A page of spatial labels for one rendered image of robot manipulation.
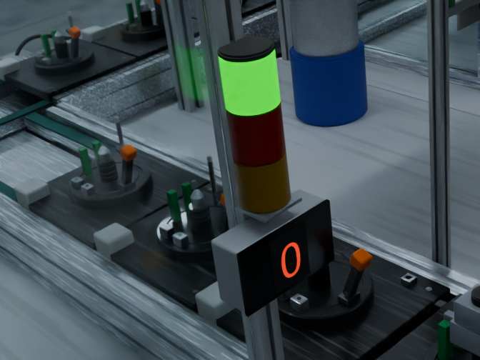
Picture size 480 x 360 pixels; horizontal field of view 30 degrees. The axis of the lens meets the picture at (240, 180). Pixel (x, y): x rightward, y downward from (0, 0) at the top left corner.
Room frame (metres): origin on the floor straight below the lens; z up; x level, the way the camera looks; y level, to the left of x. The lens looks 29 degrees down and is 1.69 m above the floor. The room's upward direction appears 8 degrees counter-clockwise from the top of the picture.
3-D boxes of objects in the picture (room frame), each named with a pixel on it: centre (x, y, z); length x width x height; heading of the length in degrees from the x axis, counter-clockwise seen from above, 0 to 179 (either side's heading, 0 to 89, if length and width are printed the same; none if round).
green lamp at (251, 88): (0.74, -0.02, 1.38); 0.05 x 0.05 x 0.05
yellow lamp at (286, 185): (0.74, -0.02, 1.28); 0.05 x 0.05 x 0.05
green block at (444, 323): (0.79, -0.20, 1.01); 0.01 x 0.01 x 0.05; 38
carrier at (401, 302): (0.96, -0.08, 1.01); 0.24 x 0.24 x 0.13; 38
